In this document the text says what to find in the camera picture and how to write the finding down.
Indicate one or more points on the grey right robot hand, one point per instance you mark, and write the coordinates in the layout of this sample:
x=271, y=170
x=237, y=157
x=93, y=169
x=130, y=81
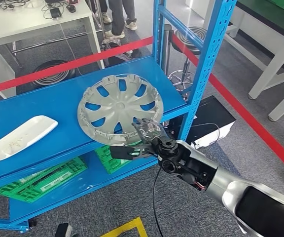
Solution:
x=151, y=130

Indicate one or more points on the silver plastic wheel hubcap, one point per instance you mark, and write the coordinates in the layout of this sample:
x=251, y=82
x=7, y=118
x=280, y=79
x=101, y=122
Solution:
x=118, y=106

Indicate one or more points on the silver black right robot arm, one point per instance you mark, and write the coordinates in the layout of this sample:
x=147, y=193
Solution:
x=225, y=186

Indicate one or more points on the blue metal shelf rack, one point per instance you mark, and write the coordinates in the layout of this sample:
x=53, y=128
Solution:
x=46, y=108

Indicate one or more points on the white workbench with green top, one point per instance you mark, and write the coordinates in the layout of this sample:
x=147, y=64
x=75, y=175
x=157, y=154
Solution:
x=267, y=75

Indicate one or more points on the white plastic car trim part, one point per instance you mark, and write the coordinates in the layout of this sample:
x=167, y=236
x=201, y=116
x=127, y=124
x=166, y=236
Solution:
x=26, y=137

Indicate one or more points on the green folded plastic crate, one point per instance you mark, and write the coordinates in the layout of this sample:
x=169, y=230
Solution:
x=102, y=153
x=38, y=180
x=110, y=166
x=38, y=194

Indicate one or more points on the black and white equipment box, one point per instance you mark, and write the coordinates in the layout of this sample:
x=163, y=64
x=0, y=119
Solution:
x=211, y=111

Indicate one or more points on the yellow floor tape square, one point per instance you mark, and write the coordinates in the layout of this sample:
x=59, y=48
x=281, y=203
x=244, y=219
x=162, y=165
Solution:
x=143, y=230

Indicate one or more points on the dark bag on floor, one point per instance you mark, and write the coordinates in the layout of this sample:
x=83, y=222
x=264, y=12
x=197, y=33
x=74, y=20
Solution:
x=110, y=44

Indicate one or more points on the black round stool chrome base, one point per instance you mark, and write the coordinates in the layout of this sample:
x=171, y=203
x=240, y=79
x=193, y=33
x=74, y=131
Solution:
x=191, y=37

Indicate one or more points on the red barrier belt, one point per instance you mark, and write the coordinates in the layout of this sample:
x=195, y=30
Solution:
x=255, y=124
x=58, y=67

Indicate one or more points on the black computer mouse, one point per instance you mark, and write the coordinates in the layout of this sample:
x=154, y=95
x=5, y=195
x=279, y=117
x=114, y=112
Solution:
x=71, y=8

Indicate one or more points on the black smartphone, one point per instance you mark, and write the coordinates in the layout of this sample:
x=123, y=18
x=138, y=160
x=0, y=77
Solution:
x=56, y=13

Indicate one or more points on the black laptop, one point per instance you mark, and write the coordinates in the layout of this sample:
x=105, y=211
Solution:
x=56, y=1

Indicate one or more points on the black rack caster wheel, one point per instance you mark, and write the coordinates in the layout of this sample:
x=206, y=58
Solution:
x=32, y=223

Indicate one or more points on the white desk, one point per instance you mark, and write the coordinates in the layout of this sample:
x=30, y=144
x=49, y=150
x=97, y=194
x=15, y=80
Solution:
x=28, y=23

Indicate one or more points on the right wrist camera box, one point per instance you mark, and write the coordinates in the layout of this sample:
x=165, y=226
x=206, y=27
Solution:
x=122, y=152

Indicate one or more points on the chrome barrier post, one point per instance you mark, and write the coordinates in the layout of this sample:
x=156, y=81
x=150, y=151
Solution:
x=166, y=49

